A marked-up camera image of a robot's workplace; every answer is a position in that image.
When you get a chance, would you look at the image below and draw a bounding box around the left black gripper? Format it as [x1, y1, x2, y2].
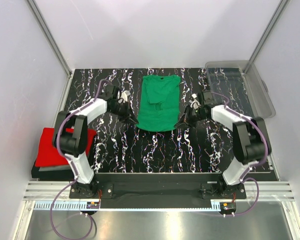
[109, 100, 139, 125]

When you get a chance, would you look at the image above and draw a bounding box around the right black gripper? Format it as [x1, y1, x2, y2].
[174, 104, 207, 129]

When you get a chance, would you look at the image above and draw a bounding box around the green t shirt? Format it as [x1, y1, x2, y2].
[137, 75, 181, 132]

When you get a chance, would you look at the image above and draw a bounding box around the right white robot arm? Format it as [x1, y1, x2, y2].
[174, 91, 272, 199]

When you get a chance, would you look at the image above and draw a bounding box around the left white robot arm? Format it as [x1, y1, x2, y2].
[52, 84, 139, 198]

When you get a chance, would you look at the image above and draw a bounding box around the black marbled table mat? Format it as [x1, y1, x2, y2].
[64, 68, 234, 173]

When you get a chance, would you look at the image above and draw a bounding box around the clear plastic bin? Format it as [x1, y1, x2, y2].
[205, 60, 276, 119]

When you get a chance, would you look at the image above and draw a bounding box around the grey folded t shirt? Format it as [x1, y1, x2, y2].
[38, 165, 72, 172]

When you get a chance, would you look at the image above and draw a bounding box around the black folded t shirt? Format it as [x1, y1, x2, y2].
[31, 161, 74, 181]

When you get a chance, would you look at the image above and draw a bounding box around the red folded t shirt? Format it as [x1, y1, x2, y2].
[35, 127, 97, 167]

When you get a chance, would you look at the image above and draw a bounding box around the right orange connector box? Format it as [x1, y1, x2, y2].
[220, 202, 237, 212]

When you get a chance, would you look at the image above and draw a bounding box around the orange connector box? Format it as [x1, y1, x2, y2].
[220, 202, 237, 212]
[86, 201, 100, 209]

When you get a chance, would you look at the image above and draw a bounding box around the left orange connector box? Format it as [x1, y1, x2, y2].
[86, 201, 100, 209]

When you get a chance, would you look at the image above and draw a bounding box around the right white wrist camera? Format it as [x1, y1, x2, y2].
[189, 93, 201, 110]

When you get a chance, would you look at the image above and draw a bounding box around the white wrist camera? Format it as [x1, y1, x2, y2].
[189, 93, 201, 110]
[116, 90, 131, 104]

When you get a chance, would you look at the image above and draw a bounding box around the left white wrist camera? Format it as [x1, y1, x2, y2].
[116, 90, 131, 104]

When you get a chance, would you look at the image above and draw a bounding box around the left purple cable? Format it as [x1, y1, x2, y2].
[50, 79, 113, 238]

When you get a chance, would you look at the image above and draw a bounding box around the purple cable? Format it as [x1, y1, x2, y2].
[50, 79, 113, 238]
[197, 91, 269, 217]

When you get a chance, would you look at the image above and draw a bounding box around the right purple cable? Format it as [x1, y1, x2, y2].
[197, 91, 269, 217]

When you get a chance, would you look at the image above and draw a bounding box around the aluminium frame rail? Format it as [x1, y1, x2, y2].
[23, 181, 296, 201]

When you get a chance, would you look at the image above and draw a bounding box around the left aluminium frame post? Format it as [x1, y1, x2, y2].
[25, 0, 72, 78]

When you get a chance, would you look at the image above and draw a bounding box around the aluminium frame post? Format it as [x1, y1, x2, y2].
[25, 0, 72, 78]
[243, 0, 290, 74]

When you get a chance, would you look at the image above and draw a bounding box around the right aluminium frame post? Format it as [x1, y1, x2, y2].
[243, 0, 290, 74]

